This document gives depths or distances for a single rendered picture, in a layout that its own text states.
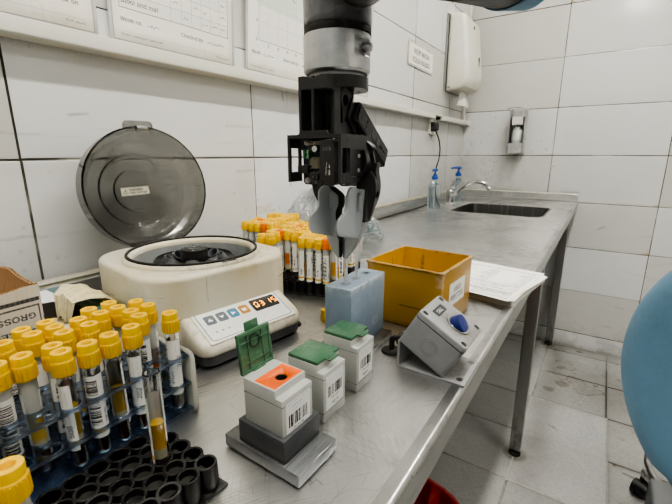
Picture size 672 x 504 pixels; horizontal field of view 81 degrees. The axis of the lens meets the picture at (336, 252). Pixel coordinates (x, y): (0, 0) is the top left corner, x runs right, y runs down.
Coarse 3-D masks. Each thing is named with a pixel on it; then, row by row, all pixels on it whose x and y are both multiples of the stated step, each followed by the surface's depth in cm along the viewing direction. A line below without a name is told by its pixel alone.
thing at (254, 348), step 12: (252, 324) 36; (264, 324) 37; (240, 336) 35; (252, 336) 36; (264, 336) 37; (240, 348) 35; (252, 348) 36; (264, 348) 37; (240, 360) 35; (252, 360) 36; (264, 360) 37; (240, 372) 35
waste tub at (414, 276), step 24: (384, 264) 63; (408, 264) 75; (432, 264) 72; (456, 264) 62; (384, 288) 64; (408, 288) 61; (432, 288) 59; (456, 288) 63; (384, 312) 65; (408, 312) 62
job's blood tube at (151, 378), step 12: (144, 372) 31; (156, 372) 31; (144, 384) 30; (156, 384) 31; (156, 396) 31; (156, 408) 31; (156, 420) 31; (156, 432) 31; (156, 444) 32; (168, 444) 33; (156, 456) 32; (168, 456) 33
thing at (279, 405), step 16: (272, 368) 36; (288, 368) 36; (256, 384) 34; (272, 384) 34; (288, 384) 34; (304, 384) 35; (256, 400) 35; (272, 400) 33; (288, 400) 33; (304, 400) 35; (256, 416) 35; (272, 416) 34; (288, 416) 34; (304, 416) 36; (272, 432) 34; (288, 432) 34
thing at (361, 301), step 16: (352, 272) 58; (368, 272) 58; (384, 272) 58; (336, 288) 51; (352, 288) 51; (368, 288) 54; (336, 304) 52; (352, 304) 51; (368, 304) 55; (336, 320) 52; (352, 320) 52; (368, 320) 56; (384, 336) 58
